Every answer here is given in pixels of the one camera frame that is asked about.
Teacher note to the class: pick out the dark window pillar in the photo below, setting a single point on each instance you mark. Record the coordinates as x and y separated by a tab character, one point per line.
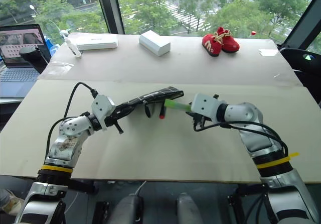
109	8

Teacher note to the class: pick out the flat white box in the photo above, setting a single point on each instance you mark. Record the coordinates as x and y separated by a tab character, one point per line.
96	42

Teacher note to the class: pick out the black machine with green light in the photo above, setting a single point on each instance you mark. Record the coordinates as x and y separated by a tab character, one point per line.
301	63

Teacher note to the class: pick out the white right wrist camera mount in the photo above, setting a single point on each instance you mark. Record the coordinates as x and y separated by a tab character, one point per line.
204	106

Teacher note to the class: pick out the black cylindrical device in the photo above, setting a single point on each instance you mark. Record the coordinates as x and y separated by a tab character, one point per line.
31	55

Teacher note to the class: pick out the large cardboard sheet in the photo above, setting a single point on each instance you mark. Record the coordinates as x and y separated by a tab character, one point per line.
160	148

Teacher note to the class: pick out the red shoe with laces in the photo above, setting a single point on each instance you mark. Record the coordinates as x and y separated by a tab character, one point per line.
230	43

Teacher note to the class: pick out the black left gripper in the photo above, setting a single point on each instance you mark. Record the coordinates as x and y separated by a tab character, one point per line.
110	119

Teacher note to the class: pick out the black grid pouch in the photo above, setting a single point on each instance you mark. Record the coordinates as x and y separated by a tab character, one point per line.
160	95

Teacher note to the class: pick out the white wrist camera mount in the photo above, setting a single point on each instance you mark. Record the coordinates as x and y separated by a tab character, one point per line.
101	107
204	106

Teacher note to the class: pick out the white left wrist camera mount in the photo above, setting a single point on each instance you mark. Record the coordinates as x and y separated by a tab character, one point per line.
101	107

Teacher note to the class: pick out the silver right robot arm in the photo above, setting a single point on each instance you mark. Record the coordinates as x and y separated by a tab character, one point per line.
250	113

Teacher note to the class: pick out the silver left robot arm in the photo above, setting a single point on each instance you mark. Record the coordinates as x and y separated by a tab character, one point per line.
67	133

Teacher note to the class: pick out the white rectangular box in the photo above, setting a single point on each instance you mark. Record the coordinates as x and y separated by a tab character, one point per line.
154	43

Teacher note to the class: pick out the white paper slip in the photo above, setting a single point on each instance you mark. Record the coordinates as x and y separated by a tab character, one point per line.
268	52

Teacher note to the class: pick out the cardboard sheet with tape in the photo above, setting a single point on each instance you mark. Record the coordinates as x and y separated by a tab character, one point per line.
175	65

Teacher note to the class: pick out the dark slanted window frame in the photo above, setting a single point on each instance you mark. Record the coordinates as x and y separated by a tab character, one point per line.
307	18

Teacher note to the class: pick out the yellow band on left arm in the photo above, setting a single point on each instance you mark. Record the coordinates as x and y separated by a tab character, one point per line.
56	169

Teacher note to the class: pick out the worn beige shoe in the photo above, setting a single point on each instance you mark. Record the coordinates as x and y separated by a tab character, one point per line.
8	202

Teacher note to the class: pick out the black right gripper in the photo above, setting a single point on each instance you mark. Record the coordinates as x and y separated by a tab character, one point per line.
200	120

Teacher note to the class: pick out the green highlighter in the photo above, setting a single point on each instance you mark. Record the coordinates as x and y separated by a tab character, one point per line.
175	105

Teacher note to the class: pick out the clear plastic bag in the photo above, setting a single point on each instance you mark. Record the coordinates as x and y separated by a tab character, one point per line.
59	67

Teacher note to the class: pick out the red marker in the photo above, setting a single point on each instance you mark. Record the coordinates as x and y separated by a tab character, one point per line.
162	113

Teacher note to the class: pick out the yellow zip tie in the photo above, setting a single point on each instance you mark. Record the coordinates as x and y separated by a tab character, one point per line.
276	161

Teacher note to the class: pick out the open laptop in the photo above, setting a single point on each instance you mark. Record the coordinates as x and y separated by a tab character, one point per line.
17	58

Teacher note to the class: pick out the red shoe with yellow logo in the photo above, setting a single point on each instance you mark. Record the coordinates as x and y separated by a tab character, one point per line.
211	47

